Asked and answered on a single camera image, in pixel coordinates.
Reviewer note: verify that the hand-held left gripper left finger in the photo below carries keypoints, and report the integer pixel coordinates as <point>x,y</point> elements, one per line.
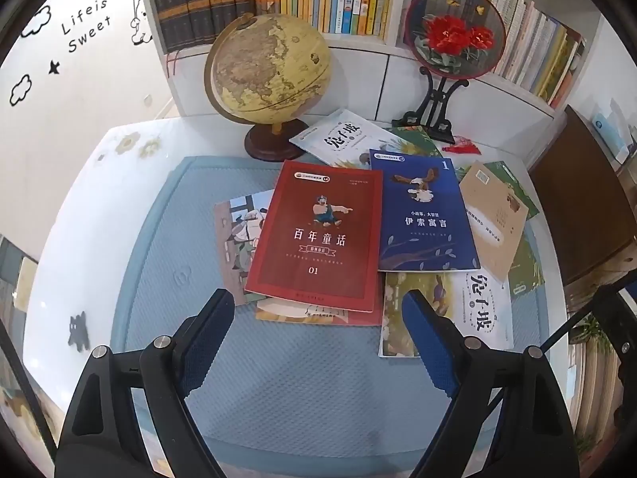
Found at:
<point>209,338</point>

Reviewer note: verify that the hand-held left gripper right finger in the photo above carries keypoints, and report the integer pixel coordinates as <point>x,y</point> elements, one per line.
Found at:
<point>423,328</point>

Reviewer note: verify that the white rabbit cover book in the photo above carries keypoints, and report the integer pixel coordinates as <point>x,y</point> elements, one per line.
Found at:
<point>338,134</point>
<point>482,308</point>

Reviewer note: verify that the orange poet cover book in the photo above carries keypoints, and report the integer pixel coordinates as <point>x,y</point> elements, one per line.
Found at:
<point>358,318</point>

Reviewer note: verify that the blue eagle cover book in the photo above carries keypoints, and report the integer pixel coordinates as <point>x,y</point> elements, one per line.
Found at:
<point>423,244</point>

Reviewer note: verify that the light blue poetry book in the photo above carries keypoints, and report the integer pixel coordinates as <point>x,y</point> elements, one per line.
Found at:
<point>239,259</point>

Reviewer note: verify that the red fairy tale book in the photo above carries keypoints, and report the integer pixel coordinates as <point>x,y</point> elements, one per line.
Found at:
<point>298,279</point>

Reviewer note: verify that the olive green insect book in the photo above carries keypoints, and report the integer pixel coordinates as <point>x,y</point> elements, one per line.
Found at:
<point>527,269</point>

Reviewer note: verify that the beige cover book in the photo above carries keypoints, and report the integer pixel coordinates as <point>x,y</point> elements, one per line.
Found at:
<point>492,239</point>

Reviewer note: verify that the row of dark hardcover books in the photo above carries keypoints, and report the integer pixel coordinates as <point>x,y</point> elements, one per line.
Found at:
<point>199,5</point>

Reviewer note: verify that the green potted plant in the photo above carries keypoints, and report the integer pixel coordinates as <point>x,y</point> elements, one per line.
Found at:
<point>592,331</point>

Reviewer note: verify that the light blue quilted mat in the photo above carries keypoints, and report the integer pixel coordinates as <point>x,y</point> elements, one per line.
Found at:
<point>308,383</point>

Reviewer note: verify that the brown wooden cabinet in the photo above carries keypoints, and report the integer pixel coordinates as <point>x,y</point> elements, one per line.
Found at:
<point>582,199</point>

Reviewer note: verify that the dark cat-shaped sticker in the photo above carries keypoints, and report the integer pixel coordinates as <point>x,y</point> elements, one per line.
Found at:
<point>78,333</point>

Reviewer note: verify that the red tassel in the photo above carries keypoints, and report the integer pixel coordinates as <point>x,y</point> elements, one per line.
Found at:
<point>465,148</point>

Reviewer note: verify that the light blue card box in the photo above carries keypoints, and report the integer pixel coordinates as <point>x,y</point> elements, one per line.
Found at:
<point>614,129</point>

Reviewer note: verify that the black fan stand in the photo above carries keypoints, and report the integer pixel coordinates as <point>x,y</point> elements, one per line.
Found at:
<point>433,104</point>

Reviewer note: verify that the antique yellow globe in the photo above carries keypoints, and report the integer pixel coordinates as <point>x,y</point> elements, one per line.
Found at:
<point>268,69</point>

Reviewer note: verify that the round red flower fan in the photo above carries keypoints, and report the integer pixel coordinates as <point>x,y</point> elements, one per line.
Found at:
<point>450,35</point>

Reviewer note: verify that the small cloud wall sticker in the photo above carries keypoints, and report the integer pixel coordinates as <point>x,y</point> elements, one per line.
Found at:
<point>20,89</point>

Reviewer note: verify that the black bird wall sticker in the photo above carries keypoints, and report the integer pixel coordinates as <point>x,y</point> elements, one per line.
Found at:
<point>54,66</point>

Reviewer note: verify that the bear outline wall sticker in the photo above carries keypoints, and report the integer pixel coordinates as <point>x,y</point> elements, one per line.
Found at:
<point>139,25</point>

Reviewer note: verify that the black wall lettering sticker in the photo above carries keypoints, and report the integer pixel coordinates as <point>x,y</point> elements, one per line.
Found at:
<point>84,25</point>

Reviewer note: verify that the large cloud wall sticker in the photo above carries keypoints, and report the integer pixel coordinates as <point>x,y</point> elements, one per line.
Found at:
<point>37,20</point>

